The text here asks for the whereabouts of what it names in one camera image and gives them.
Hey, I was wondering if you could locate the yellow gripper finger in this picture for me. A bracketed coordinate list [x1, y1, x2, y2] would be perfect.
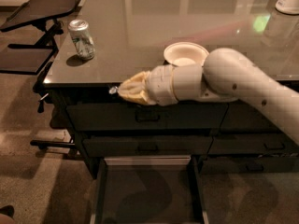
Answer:
[128, 71, 150, 82]
[118, 82, 156, 105]

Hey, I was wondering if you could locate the bottom right drawer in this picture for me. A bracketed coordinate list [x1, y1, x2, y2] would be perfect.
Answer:
[201, 157, 299, 175]

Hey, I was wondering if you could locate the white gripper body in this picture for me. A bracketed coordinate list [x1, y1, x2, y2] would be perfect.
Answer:
[145, 64, 178, 106]

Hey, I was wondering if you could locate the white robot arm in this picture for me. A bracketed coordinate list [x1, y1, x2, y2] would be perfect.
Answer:
[118, 49, 299, 144]

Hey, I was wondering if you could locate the white container on counter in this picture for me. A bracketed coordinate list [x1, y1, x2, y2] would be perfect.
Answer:
[276, 0, 299, 15]

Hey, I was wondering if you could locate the silver soda can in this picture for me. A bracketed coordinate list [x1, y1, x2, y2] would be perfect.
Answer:
[68, 20, 95, 60]

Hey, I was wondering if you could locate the top left drawer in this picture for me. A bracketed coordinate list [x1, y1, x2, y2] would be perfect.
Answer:
[66, 103, 228, 131]

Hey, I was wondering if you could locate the black adjustable stand table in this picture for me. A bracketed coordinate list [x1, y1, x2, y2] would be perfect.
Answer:
[0, 0, 89, 151]

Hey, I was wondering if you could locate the middle left drawer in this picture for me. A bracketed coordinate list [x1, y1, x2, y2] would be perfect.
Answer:
[83, 135, 212, 157]

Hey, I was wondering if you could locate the dark grey drawer cabinet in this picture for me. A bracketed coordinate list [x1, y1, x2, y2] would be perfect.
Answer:
[44, 0, 298, 174]

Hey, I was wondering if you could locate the top right drawer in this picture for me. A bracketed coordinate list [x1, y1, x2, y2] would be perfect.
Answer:
[221, 101, 278, 133]

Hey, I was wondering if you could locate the middle right drawer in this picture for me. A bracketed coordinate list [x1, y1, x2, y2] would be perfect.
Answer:
[208, 133, 299, 155]

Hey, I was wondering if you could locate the open bottom left drawer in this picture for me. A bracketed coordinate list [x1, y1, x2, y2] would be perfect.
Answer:
[90, 156, 209, 224]

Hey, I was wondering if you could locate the white paper bowl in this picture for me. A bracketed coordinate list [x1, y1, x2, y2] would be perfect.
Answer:
[164, 42, 209, 66]

